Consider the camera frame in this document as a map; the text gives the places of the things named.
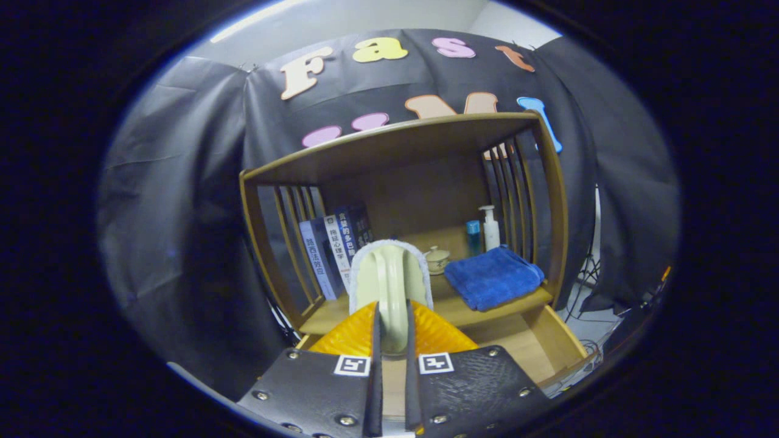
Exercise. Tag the wooden drawer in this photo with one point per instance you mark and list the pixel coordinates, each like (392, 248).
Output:
(511, 347)

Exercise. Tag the black light stand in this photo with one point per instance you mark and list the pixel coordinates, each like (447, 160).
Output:
(587, 267)

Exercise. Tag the beige lidded teacup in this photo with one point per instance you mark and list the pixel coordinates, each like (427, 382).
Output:
(437, 260)

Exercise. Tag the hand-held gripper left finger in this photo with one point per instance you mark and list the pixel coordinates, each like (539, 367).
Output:
(377, 389)

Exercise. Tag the black backdrop cloth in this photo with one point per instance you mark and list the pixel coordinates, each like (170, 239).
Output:
(182, 213)

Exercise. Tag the dark equipment with orange part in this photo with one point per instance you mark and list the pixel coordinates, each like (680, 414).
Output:
(627, 328)

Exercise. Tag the light blue book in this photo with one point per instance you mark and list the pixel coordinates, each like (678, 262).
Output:
(316, 261)

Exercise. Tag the small teal bottle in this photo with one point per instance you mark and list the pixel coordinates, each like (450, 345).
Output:
(473, 237)

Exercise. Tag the dark blue book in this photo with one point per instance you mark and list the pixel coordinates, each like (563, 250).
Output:
(359, 228)

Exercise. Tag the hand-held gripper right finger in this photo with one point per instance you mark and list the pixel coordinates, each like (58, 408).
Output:
(411, 389)

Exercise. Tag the folded blue towel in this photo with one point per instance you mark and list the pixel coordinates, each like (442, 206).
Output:
(493, 280)

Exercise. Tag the white pump bottle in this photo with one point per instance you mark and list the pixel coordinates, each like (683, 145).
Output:
(490, 234)

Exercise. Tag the white book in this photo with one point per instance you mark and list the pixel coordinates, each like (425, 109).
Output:
(336, 243)

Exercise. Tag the wooden cabinet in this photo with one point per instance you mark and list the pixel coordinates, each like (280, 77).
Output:
(426, 182)

